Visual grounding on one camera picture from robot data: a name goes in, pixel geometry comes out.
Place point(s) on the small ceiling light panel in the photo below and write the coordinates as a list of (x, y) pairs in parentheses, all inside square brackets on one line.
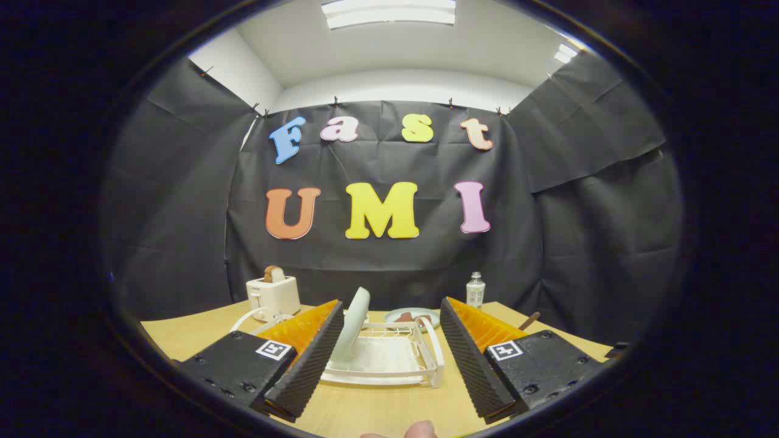
[(566, 53)]

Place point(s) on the white toaster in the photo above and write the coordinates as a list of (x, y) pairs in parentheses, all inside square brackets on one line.
[(277, 298)]

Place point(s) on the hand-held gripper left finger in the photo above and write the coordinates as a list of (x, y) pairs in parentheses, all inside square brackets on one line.
[(310, 365)]

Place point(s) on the brown food piece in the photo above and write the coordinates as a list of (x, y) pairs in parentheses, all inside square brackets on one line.
[(406, 317)]

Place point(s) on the black backdrop cloth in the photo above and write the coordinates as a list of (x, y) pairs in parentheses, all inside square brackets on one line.
[(548, 243)]

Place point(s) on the white drip tray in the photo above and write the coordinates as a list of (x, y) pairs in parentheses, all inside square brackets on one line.
[(383, 356)]

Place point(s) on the clear bottle green label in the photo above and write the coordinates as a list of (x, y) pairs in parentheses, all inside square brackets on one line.
[(475, 295)]

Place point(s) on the toasted bread slice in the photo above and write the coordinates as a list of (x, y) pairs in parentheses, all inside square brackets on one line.
[(274, 274)]

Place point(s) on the pale green plate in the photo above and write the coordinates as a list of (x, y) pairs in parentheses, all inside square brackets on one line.
[(356, 316)]

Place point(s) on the large ceiling light panel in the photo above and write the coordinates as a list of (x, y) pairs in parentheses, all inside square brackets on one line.
[(389, 13)]

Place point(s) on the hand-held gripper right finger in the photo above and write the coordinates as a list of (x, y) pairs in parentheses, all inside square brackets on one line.
[(471, 365)]

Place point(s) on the small teal plate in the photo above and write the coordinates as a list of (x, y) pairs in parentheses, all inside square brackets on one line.
[(423, 312)]

